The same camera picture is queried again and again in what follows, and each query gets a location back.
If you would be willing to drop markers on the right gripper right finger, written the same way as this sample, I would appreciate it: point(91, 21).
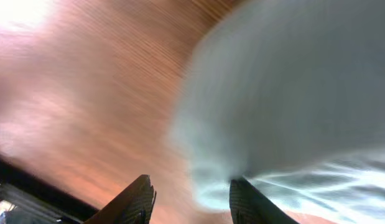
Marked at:
point(250, 206)

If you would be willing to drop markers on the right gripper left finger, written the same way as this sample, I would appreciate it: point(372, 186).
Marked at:
point(134, 205)

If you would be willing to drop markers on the light teal t-shirt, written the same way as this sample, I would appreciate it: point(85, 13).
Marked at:
point(291, 96)

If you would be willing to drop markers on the dark table edge rail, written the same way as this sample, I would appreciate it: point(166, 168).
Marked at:
point(25, 198)

